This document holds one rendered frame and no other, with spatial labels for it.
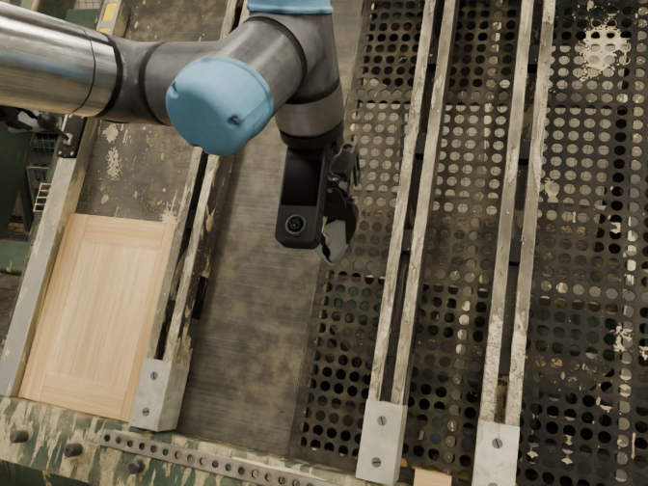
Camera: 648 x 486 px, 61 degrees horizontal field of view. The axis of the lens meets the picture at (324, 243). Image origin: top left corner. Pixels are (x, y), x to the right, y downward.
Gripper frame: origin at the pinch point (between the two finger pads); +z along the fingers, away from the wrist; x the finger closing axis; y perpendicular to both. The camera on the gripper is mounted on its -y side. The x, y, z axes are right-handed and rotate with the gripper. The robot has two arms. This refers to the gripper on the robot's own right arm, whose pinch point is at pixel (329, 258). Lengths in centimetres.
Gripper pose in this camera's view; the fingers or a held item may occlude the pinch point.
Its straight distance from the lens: 72.3
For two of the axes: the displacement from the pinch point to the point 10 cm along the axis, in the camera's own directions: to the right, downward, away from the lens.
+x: -9.6, -0.9, 2.8
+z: 1.4, 7.0, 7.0
